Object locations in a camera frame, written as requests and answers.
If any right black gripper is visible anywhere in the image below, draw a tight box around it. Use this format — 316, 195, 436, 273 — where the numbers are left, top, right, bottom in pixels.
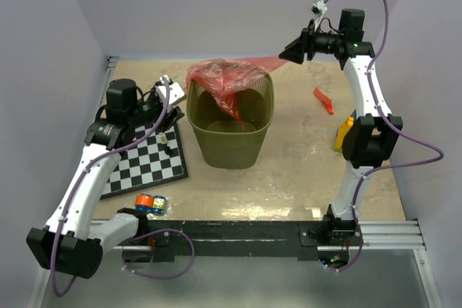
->
280, 19, 344, 65

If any olive green mesh trash bin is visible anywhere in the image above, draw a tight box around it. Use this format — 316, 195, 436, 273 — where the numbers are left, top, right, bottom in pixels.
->
187, 69, 274, 170

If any red plastic trash bag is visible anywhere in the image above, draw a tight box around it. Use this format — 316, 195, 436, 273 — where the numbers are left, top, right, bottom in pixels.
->
186, 56, 286, 125

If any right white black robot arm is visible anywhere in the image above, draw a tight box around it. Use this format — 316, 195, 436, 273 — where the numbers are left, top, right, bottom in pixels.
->
279, 1, 403, 247

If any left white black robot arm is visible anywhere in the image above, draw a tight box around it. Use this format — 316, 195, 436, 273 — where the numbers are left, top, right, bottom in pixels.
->
26, 76, 186, 278

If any cream chess piece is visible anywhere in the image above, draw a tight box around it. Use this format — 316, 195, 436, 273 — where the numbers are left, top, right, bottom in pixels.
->
158, 133, 168, 145

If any black chess piece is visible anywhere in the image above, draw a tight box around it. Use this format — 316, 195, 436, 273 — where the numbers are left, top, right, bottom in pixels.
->
164, 146, 172, 155

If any black white chessboard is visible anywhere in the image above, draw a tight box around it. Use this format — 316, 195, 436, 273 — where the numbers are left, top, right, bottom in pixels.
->
100, 125, 188, 199

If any small red plastic bag piece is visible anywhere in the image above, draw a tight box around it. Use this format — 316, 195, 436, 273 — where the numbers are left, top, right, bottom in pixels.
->
313, 87, 334, 115

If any orange blue toy car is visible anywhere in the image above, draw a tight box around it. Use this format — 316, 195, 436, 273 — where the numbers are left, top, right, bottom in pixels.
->
134, 193, 167, 215

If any colourful toy block stack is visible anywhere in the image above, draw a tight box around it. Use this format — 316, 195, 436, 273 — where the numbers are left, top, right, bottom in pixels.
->
334, 110, 357, 153

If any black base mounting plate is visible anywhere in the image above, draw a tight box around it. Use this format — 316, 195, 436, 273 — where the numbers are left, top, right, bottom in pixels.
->
139, 220, 362, 262

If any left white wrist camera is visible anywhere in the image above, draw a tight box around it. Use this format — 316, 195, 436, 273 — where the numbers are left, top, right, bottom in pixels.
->
154, 75, 186, 109

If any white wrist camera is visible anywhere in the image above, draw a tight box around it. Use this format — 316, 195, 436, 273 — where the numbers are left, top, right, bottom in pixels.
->
154, 75, 186, 109
310, 0, 328, 31

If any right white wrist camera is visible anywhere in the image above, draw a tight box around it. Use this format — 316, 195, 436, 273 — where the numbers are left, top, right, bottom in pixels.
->
310, 0, 328, 31

